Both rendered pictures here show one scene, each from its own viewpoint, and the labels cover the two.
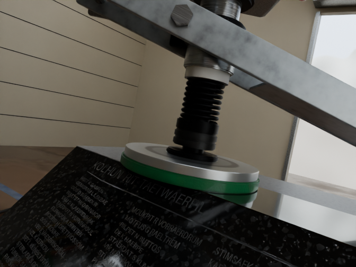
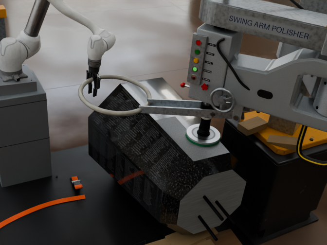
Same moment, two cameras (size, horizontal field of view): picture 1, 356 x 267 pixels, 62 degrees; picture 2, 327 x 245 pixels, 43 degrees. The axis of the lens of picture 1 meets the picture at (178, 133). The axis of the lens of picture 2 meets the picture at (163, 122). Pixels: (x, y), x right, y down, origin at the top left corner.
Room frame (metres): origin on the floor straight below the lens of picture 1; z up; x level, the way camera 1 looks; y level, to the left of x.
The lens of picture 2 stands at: (2.53, 0.68, 2.32)
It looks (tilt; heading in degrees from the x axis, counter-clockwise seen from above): 32 degrees down; 206
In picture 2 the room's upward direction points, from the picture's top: 6 degrees clockwise
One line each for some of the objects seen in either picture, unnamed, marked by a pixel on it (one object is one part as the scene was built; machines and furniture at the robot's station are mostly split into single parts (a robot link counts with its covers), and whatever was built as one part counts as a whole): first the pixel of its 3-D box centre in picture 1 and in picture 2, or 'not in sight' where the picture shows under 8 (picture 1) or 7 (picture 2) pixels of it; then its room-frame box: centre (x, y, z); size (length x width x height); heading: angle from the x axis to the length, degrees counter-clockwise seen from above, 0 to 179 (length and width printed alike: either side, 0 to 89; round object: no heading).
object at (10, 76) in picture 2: not in sight; (12, 72); (0.61, -1.51, 0.91); 0.22 x 0.18 x 0.06; 67
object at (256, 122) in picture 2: not in sight; (252, 125); (0.04, 0.17, 0.81); 0.20 x 0.10 x 0.05; 155
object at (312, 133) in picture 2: not in sight; (282, 127); (-0.14, 0.35, 0.76); 0.49 x 0.49 x 0.05; 57
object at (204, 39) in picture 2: not in sight; (197, 59); (0.59, -0.09, 1.42); 0.08 x 0.03 x 0.28; 92
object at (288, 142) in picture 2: not in sight; (283, 140); (0.09, 0.40, 0.80); 0.20 x 0.10 x 0.05; 97
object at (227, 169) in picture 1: (190, 159); (203, 133); (0.47, -0.03, 0.89); 0.21 x 0.21 x 0.01
